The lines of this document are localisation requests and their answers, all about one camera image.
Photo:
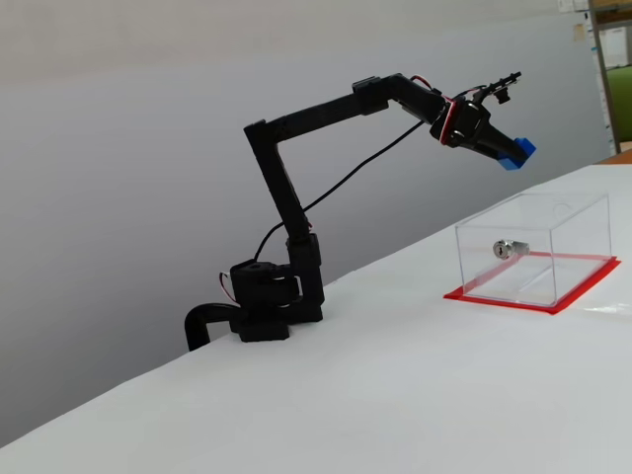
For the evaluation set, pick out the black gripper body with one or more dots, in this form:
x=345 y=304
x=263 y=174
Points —
x=478 y=132

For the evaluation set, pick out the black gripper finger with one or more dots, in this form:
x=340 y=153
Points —
x=494 y=148
x=499 y=135

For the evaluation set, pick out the blue lego brick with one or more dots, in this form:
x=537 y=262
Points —
x=526 y=147

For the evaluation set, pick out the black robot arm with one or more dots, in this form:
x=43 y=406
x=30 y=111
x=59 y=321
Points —
x=276 y=168

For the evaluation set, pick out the transparent plastic box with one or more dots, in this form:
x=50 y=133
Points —
x=568 y=237

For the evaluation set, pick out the white box on shelf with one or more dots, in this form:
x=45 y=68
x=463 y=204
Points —
x=615 y=47

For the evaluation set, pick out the silver cylinder lock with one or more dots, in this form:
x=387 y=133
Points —
x=508 y=248

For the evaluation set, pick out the wooden table surface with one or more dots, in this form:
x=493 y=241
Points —
x=618 y=157

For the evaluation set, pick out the green panel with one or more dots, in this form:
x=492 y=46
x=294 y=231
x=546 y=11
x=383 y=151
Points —
x=623 y=99

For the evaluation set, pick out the beige sticky note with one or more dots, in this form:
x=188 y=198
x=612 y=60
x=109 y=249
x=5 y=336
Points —
x=578 y=31

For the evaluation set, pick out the white paper sheet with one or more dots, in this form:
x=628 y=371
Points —
x=567 y=5

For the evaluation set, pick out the red tape rectangle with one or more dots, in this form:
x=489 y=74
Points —
x=498 y=300

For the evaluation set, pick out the black table clamp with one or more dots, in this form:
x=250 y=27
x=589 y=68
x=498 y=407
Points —
x=195 y=326

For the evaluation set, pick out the wrist camera board with mount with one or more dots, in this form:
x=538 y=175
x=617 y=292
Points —
x=503 y=96

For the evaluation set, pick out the shelf frame post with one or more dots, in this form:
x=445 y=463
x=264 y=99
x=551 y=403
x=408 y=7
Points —
x=607 y=99

